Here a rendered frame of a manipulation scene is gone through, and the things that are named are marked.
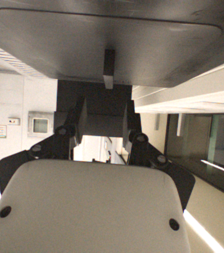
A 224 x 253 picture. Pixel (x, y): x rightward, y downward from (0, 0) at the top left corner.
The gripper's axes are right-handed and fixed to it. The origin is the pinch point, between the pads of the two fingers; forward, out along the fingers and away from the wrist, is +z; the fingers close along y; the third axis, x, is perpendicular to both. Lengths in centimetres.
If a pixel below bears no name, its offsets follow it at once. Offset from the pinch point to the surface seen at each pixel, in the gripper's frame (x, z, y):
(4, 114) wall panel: -268, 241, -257
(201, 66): 1.8, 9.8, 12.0
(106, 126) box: -30.8, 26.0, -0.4
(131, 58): 2.2, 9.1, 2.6
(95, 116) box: -28.2, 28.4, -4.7
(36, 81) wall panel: -210, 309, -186
